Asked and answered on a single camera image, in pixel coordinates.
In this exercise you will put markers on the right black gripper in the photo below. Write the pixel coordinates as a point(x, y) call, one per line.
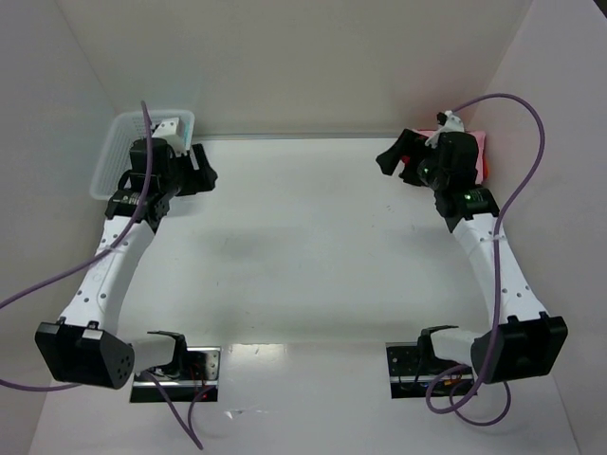
point(413, 158)

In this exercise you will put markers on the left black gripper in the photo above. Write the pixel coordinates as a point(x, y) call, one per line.
point(191, 171)

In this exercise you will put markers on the pink polo shirt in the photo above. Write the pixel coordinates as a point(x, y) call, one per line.
point(456, 162)

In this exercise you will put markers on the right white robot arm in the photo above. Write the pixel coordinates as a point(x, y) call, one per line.
point(523, 340)

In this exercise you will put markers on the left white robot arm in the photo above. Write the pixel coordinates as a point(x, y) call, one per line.
point(82, 346)

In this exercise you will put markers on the teal t shirt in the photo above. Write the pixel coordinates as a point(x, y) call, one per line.
point(188, 130)

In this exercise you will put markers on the white plastic basket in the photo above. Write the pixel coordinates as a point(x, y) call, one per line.
point(114, 158)

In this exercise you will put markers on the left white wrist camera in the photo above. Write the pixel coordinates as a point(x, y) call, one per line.
point(172, 131)

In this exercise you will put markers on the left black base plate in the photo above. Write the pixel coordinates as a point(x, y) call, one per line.
point(197, 373)

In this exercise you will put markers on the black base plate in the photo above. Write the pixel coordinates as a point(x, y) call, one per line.
point(197, 373)
point(410, 376)

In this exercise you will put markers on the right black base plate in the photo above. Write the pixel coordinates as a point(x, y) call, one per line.
point(410, 376)

